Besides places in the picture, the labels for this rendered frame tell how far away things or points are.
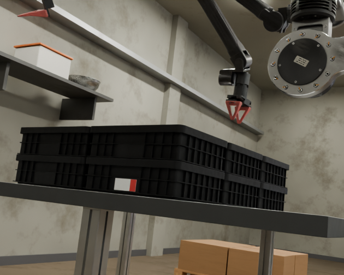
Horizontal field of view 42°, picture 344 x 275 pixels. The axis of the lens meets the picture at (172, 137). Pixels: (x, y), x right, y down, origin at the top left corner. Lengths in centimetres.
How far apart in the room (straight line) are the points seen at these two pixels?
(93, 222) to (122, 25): 454
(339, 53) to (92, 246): 84
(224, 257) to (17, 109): 228
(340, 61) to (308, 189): 801
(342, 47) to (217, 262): 298
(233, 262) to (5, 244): 202
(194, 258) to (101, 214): 303
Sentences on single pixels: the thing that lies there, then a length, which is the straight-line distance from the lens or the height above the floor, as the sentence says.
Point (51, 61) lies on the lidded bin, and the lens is 396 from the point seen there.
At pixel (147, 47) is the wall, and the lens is 597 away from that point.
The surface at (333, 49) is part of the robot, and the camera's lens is 133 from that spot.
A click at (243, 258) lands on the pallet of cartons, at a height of 32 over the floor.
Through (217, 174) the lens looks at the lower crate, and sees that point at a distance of 151.
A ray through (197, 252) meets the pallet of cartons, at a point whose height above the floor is 29.
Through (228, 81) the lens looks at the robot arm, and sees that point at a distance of 187.
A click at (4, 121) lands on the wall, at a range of 420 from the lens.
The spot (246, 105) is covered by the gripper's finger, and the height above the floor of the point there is 112.
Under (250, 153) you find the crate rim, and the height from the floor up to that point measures 92.
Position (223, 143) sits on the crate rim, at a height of 92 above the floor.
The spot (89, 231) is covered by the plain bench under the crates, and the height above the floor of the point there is 60.
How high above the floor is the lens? 69
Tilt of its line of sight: 9 degrees up
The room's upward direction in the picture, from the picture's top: 6 degrees clockwise
